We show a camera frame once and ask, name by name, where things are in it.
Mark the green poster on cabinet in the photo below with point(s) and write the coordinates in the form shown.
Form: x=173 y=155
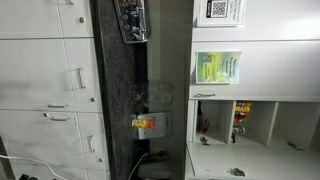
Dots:
x=218 y=67

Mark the white appliance with orange label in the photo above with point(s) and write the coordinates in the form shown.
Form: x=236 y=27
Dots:
x=153 y=125

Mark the colourful snack packets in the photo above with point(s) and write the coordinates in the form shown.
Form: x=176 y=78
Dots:
x=241 y=116

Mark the white QR code sign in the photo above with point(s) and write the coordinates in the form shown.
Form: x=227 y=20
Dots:
x=221 y=13

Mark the metal adjacent door handle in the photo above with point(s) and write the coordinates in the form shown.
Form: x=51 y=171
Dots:
x=201 y=95

